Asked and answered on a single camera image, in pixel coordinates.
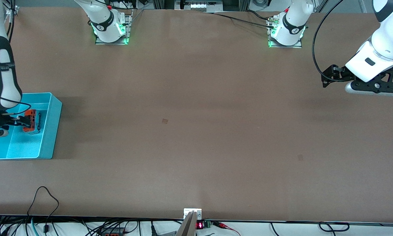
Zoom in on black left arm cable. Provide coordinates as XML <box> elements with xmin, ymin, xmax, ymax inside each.
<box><xmin>311</xmin><ymin>0</ymin><xmax>344</xmax><ymax>81</ymax></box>

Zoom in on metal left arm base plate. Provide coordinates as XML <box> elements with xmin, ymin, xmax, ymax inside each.
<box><xmin>267</xmin><ymin>16</ymin><xmax>303</xmax><ymax>49</ymax></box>

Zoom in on thin black looped cable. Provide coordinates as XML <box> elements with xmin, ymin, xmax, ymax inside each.
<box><xmin>27</xmin><ymin>186</ymin><xmax>60</xmax><ymax>236</ymax></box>

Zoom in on black coiled cable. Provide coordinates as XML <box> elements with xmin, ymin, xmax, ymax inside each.
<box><xmin>318</xmin><ymin>221</ymin><xmax>350</xmax><ymax>233</ymax></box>

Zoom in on teal cable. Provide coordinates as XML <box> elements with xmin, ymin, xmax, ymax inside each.
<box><xmin>30</xmin><ymin>217</ymin><xmax>40</xmax><ymax>236</ymax></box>

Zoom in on metal frame equipment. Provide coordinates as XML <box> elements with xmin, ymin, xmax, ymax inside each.
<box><xmin>174</xmin><ymin>0</ymin><xmax>224</xmax><ymax>13</ymax></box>

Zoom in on red clip lead cable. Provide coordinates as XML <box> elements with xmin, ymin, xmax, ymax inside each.
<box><xmin>212</xmin><ymin>222</ymin><xmax>241</xmax><ymax>236</ymax></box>

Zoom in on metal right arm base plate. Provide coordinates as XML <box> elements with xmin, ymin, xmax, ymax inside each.
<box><xmin>95</xmin><ymin>9</ymin><xmax>133</xmax><ymax>45</ymax></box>

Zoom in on short black table cable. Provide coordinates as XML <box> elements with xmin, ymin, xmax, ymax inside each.
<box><xmin>245</xmin><ymin>10</ymin><xmax>274</xmax><ymax>21</ymax></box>

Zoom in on blue plastic box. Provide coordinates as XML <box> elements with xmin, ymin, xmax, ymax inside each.
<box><xmin>0</xmin><ymin>92</ymin><xmax>63</xmax><ymax>160</ymax></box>

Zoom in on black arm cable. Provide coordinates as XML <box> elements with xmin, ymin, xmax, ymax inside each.
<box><xmin>311</xmin><ymin>0</ymin><xmax>344</xmax><ymax>81</ymax></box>
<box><xmin>0</xmin><ymin>0</ymin><xmax>32</xmax><ymax>116</ymax></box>

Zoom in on orange toy bus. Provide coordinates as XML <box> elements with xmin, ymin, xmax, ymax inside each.
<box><xmin>22</xmin><ymin>109</ymin><xmax>41</xmax><ymax>135</ymax></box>

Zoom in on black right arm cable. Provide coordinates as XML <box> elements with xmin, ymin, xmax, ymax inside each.
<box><xmin>0</xmin><ymin>0</ymin><xmax>32</xmax><ymax>116</ymax></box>

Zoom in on long black table cable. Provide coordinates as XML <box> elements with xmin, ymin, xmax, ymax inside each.
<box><xmin>205</xmin><ymin>12</ymin><xmax>277</xmax><ymax>30</ymax></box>

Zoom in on orange black power strip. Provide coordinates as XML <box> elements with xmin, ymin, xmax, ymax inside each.
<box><xmin>100</xmin><ymin>227</ymin><xmax>125</xmax><ymax>236</ymax></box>

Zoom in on grey metal camera bar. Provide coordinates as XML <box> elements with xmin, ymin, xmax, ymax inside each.
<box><xmin>176</xmin><ymin>211</ymin><xmax>197</xmax><ymax>236</ymax></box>

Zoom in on white mounting plate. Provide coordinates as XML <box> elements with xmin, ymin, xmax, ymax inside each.
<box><xmin>183</xmin><ymin>208</ymin><xmax>203</xmax><ymax>220</ymax></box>

